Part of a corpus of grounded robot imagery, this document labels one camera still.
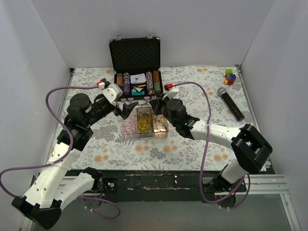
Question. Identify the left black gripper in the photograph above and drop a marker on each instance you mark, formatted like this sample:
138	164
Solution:
119	110

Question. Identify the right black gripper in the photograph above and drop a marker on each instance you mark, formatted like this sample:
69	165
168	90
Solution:
160	107

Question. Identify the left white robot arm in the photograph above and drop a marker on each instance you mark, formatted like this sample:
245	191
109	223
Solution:
44	202

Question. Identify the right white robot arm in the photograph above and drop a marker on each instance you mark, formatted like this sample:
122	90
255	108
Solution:
249	146

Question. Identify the teal card box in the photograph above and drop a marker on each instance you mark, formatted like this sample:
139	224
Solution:
137	91

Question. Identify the clear plastic organizer box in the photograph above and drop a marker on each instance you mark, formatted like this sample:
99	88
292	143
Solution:
143	123

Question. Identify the orange green chip row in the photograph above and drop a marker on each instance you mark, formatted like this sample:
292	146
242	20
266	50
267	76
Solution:
156	81

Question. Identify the white playing card deck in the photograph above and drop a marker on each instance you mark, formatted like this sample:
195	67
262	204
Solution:
138	78

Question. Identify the purple poker chip row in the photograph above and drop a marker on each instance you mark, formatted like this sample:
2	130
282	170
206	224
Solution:
126	82

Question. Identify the grey poker chip row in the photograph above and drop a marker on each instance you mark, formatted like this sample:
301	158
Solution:
149	83

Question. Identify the orange poker chip row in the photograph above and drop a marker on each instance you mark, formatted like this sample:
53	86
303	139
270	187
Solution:
119	79

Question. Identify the black poker chip case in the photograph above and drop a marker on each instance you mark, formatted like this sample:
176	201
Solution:
136	56

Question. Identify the floral table mat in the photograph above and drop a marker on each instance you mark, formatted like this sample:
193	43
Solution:
107	149

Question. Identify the black handheld microphone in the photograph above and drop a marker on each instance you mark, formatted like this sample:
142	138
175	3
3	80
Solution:
222	92

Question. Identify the colourful toy block train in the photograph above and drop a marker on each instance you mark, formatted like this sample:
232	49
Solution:
230	77

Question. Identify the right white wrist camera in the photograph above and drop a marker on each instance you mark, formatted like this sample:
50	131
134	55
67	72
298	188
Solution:
171	91

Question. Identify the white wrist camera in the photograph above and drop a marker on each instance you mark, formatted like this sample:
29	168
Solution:
112	93
171	91

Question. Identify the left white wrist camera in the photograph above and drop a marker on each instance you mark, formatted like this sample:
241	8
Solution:
112	93

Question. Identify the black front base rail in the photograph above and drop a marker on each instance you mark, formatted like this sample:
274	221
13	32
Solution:
149	186

